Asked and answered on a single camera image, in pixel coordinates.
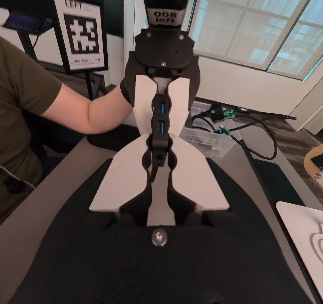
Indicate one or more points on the large paned window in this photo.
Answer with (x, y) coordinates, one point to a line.
(252, 19)

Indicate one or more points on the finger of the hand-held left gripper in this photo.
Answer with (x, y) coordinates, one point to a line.
(180, 99)
(143, 99)

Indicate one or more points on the person's left forearm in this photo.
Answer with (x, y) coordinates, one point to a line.
(88, 112)

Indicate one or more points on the clear plastic bin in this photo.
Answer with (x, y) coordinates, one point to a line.
(209, 142)

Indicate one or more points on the person's olive shirt torso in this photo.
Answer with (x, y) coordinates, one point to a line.
(20, 94)

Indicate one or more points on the framed marker sign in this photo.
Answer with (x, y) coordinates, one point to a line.
(80, 31)

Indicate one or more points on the white stand base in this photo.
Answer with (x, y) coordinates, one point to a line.
(297, 228)

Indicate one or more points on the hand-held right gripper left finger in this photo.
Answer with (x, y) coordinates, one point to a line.
(121, 183)

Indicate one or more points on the black mesh wrist rest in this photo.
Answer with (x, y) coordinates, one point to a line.
(113, 137)

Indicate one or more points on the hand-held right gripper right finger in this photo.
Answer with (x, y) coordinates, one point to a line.
(194, 183)

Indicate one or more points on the dark desk mat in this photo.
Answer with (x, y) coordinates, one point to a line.
(267, 173)

